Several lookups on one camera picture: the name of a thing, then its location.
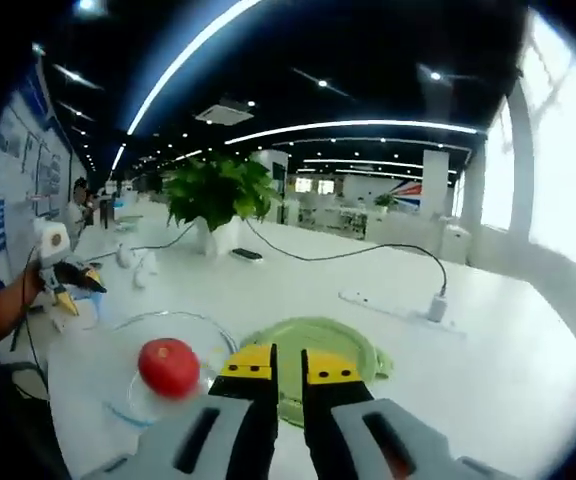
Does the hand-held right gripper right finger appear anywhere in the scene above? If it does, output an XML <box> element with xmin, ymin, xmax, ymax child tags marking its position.
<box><xmin>300</xmin><ymin>348</ymin><xmax>509</xmax><ymax>480</ymax></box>

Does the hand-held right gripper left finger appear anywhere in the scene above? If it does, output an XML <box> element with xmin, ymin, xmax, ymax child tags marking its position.
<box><xmin>80</xmin><ymin>342</ymin><xmax>280</xmax><ymax>480</ymax></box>

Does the red tomato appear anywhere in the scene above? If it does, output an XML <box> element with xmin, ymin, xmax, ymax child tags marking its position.
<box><xmin>137</xmin><ymin>337</ymin><xmax>202</xmax><ymax>400</ymax></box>

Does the clear glass container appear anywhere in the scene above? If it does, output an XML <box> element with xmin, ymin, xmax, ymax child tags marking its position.
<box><xmin>101</xmin><ymin>309</ymin><xmax>242</xmax><ymax>430</ymax></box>

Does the white tabletop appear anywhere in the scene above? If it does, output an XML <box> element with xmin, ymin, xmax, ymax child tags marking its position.
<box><xmin>47</xmin><ymin>199</ymin><xmax>576</xmax><ymax>480</ymax></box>

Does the white box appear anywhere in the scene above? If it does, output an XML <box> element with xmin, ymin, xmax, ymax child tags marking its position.
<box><xmin>47</xmin><ymin>294</ymin><xmax>103</xmax><ymax>335</ymax></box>

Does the white rounded device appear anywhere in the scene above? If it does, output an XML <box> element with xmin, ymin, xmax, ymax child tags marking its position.
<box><xmin>115</xmin><ymin>242</ymin><xmax>137</xmax><ymax>269</ymax></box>
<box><xmin>132</xmin><ymin>249</ymin><xmax>159</xmax><ymax>291</ymax></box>

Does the white power strip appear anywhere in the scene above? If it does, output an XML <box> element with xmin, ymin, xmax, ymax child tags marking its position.
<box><xmin>338</xmin><ymin>287</ymin><xmax>467</xmax><ymax>337</ymax></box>

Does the person's dark clothed body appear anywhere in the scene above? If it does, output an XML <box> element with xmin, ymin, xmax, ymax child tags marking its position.
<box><xmin>0</xmin><ymin>349</ymin><xmax>69</xmax><ymax>480</ymax></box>

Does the white charger plug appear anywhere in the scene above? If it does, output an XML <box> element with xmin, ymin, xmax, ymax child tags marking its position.
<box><xmin>427</xmin><ymin>292</ymin><xmax>450</xmax><ymax>323</ymax></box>

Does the white plant pot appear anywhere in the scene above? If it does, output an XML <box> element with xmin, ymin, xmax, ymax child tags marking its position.
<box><xmin>193</xmin><ymin>215</ymin><xmax>243</xmax><ymax>259</ymax></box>

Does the green leafy plant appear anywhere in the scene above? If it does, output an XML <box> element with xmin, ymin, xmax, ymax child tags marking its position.
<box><xmin>160</xmin><ymin>152</ymin><xmax>284</xmax><ymax>234</ymax></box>

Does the white cabinet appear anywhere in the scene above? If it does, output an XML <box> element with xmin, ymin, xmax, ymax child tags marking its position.
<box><xmin>440</xmin><ymin>222</ymin><xmax>472</xmax><ymax>264</ymax></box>

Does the small distant potted plant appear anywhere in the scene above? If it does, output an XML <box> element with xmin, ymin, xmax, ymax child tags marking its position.
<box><xmin>372</xmin><ymin>192</ymin><xmax>399</xmax><ymax>214</ymax></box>

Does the long ceiling light strip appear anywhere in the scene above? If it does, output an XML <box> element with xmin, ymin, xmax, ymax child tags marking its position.
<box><xmin>112</xmin><ymin>0</ymin><xmax>269</xmax><ymax>176</ymax></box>

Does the ceiling air vent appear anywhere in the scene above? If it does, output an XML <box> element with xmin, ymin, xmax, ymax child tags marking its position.
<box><xmin>195</xmin><ymin>97</ymin><xmax>257</xmax><ymax>126</ymax></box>

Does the curved ceiling light strip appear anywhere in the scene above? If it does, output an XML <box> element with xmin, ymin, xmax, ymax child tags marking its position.
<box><xmin>225</xmin><ymin>119</ymin><xmax>479</xmax><ymax>146</ymax></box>

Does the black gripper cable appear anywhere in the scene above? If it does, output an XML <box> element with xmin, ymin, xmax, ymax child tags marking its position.
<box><xmin>15</xmin><ymin>244</ymin><xmax>49</xmax><ymax>386</ymax></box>

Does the wall display board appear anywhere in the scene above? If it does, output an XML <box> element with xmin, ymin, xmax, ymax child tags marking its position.
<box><xmin>0</xmin><ymin>74</ymin><xmax>77</xmax><ymax>221</ymax></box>

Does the thin black cable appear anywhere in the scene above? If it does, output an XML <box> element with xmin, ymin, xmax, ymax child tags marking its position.
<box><xmin>87</xmin><ymin>222</ymin><xmax>197</xmax><ymax>264</ymax></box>

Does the long black charger cable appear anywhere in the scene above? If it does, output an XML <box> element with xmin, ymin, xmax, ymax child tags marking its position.
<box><xmin>245</xmin><ymin>219</ymin><xmax>449</xmax><ymax>301</ymax></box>

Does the red blue wall graphic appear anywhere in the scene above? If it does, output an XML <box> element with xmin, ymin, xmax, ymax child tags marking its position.
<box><xmin>387</xmin><ymin>182</ymin><xmax>424</xmax><ymax>211</ymax></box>

